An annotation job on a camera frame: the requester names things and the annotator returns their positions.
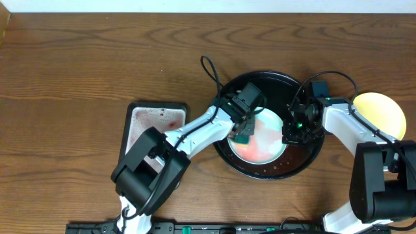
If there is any mint green plate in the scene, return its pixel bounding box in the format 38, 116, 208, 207
227, 109, 287, 164

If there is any black rectangular soapy tray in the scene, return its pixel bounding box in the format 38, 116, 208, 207
119, 101, 187, 161

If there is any round black tray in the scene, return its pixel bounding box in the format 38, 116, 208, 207
213, 71, 324, 180

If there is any yellow plate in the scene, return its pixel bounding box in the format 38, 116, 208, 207
354, 92, 407, 140

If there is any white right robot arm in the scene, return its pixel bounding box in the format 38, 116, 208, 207
283, 97, 415, 233

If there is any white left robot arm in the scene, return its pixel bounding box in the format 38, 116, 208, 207
110, 94, 267, 233

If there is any green yellow sponge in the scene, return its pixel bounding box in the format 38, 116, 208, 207
233, 135, 250, 144

